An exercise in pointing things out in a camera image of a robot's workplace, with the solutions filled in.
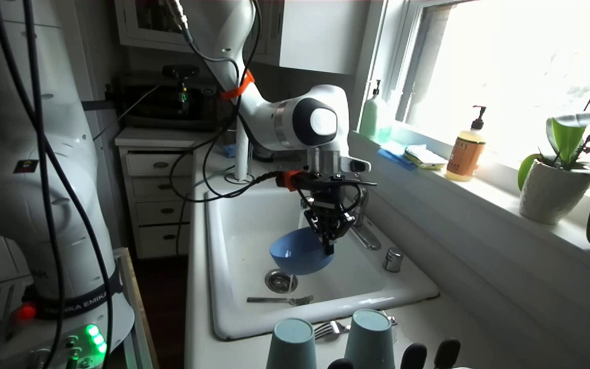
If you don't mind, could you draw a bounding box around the teal cup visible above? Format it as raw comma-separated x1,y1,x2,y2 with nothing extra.
265,316,320,369
344,307,397,369

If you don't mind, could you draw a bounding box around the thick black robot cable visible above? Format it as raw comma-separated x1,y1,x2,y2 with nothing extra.
0,0,119,369

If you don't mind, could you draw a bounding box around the white paper towel roll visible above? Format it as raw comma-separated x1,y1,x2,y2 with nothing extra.
224,111,257,185

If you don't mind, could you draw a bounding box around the blue bowl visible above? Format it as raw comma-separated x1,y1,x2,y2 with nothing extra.
268,226,338,277

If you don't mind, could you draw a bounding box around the chrome sink cap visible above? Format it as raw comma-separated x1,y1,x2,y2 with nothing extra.
383,247,405,274

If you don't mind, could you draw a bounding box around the yellow green sponge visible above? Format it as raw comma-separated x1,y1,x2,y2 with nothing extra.
403,143,447,173

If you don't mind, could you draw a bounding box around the blue sponge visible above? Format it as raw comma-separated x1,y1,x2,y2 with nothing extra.
375,139,415,170

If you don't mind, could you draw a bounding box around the green glass bottle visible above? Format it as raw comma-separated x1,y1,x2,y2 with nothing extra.
174,79,197,117

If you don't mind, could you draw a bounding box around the silver fork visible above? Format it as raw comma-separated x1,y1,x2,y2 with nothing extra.
244,293,316,307
312,311,402,343

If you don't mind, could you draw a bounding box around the white drawer cabinet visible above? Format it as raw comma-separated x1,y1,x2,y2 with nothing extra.
113,128,199,263

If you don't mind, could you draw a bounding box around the red emergency button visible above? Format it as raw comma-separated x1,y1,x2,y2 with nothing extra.
12,301,38,325

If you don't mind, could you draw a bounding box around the green lit control box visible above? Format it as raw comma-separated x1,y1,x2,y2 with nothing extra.
65,323,113,369

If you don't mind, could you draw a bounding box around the metal sink drain strainer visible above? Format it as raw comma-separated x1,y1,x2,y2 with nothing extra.
263,266,299,295

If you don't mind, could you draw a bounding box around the white plant pot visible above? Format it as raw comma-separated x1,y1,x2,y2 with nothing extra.
518,158,590,226

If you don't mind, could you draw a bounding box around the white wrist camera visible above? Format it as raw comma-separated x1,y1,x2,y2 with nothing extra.
338,155,373,174

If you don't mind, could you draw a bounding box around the green dish soap bottle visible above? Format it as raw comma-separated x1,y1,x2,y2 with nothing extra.
356,81,381,142

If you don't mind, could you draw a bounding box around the black toaster oven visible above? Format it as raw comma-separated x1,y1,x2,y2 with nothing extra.
106,72,225,133

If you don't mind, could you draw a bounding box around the white wall cabinet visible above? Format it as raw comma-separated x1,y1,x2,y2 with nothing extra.
113,0,387,76

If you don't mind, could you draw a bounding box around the amber soap pump bottle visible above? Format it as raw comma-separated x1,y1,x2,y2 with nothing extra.
444,102,487,183

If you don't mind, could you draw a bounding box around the white ceramic sink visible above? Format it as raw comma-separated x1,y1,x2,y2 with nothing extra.
202,183,443,343

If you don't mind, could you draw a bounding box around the green orchid plant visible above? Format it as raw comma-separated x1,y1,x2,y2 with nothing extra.
516,58,590,250

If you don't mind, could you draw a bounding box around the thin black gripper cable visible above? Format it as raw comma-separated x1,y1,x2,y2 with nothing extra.
169,0,378,237

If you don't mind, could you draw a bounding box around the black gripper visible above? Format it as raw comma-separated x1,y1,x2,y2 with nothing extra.
304,174,367,259

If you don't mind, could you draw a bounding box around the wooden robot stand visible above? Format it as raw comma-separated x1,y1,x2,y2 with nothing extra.
117,247,161,369

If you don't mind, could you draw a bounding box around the chrome faucet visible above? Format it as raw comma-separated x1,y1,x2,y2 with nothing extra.
297,194,386,255

